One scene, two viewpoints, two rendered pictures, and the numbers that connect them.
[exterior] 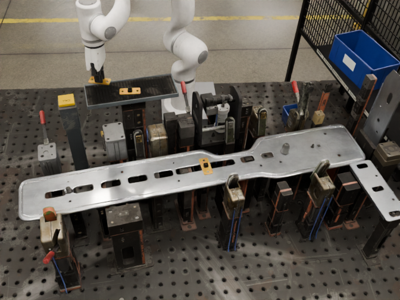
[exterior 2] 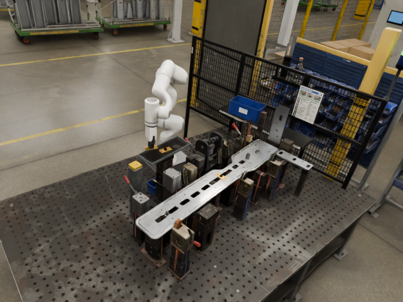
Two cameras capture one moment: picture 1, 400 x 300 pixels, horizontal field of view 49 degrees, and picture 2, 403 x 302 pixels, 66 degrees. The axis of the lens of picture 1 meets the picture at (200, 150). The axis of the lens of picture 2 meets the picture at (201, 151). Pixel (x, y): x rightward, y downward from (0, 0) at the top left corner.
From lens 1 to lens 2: 113 cm
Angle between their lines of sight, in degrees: 30
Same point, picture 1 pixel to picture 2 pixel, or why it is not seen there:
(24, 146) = (82, 217)
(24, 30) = not seen: outside the picture
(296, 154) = (253, 157)
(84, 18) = (153, 109)
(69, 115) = (139, 174)
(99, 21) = (164, 108)
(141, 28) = (62, 136)
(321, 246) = (277, 199)
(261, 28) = (140, 117)
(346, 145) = (267, 147)
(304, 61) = not seen: hidden behind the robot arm
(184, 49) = (173, 122)
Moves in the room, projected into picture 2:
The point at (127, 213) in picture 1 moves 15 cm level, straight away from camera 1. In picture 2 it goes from (210, 209) to (192, 196)
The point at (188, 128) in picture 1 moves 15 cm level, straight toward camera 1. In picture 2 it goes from (202, 160) to (214, 172)
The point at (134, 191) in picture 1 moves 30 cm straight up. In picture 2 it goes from (200, 200) to (205, 162)
